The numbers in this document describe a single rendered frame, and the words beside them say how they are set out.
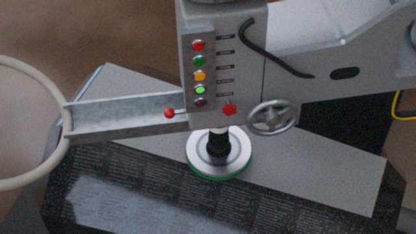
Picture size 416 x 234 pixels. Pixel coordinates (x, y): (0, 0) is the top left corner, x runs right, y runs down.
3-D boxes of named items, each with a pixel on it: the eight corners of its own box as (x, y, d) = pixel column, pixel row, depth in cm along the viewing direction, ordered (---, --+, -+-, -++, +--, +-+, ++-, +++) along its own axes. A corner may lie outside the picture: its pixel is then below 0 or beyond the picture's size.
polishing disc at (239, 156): (240, 184, 183) (241, 182, 182) (177, 167, 187) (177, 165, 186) (258, 132, 195) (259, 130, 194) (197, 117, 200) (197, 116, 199)
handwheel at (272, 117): (289, 108, 169) (294, 72, 157) (298, 135, 163) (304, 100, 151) (238, 115, 167) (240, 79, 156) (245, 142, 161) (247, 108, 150)
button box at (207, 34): (214, 102, 157) (213, 22, 134) (216, 110, 155) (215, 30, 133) (184, 106, 156) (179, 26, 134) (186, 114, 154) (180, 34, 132)
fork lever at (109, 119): (286, 80, 185) (288, 69, 181) (302, 127, 173) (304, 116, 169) (65, 104, 177) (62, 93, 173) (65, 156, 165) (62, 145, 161)
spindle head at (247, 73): (294, 67, 183) (312, -55, 148) (313, 121, 169) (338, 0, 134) (180, 82, 179) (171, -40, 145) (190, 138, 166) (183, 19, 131)
